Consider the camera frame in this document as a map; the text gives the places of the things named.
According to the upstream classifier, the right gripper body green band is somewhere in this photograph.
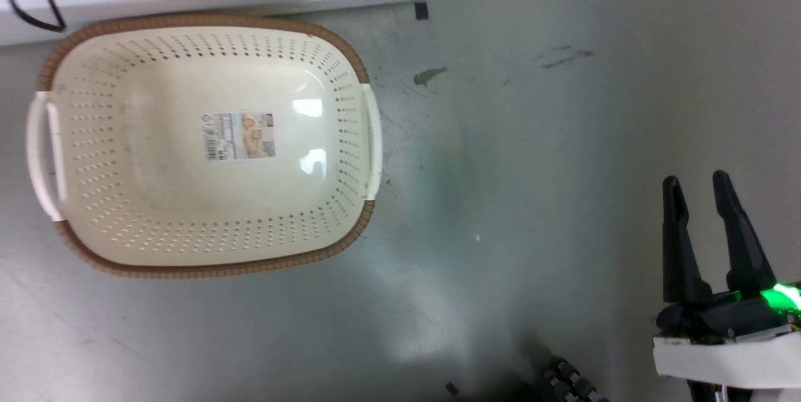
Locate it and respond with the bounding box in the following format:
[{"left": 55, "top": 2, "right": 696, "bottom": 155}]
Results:
[{"left": 653, "top": 282, "right": 801, "bottom": 402}]

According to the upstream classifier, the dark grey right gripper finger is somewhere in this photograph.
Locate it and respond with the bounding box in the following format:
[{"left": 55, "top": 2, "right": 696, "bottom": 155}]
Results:
[
  {"left": 712, "top": 170, "right": 777, "bottom": 296},
  {"left": 662, "top": 175, "right": 713, "bottom": 304}
]

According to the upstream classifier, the cream plastic laundry basket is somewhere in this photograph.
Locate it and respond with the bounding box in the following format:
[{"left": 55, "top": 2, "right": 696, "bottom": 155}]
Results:
[{"left": 25, "top": 12, "right": 383, "bottom": 279}]

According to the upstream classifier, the printed label sticker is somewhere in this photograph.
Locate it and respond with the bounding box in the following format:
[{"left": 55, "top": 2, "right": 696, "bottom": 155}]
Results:
[{"left": 201, "top": 112, "right": 277, "bottom": 162}]

